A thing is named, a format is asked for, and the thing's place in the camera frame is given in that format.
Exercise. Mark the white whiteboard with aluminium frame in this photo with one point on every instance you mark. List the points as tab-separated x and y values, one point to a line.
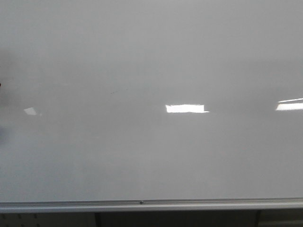
150	105

